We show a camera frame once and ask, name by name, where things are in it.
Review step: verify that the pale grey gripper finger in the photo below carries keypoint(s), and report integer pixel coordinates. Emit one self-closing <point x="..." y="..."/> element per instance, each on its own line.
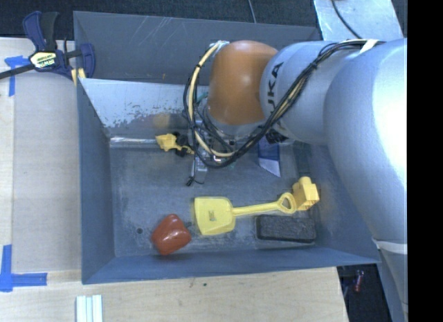
<point x="203" y="172"/>
<point x="195" y="171"/>

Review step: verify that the yellow toy vehicle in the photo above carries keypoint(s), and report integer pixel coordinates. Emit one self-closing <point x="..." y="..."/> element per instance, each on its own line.
<point x="167" y="142"/>

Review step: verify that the yellow toy shovel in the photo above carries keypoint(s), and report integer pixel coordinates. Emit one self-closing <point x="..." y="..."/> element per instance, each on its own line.
<point x="212" y="215"/>

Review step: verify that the blue and white packet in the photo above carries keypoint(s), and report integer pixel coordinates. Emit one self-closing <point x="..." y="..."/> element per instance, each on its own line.
<point x="270" y="158"/>

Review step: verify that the grey metal bin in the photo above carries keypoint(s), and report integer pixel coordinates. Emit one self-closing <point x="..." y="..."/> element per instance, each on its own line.
<point x="138" y="182"/>

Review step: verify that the red toy pepper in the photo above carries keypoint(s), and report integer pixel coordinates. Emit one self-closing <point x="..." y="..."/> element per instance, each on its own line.
<point x="170" y="234"/>

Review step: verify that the black sponge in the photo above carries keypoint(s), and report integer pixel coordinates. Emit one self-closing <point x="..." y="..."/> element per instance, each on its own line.
<point x="286" y="228"/>

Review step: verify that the yellow toy block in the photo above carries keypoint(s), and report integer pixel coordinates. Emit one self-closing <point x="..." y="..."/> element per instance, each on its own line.
<point x="306" y="193"/>

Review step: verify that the pale wood board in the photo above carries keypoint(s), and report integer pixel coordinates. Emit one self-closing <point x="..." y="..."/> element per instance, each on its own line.
<point x="45" y="175"/>

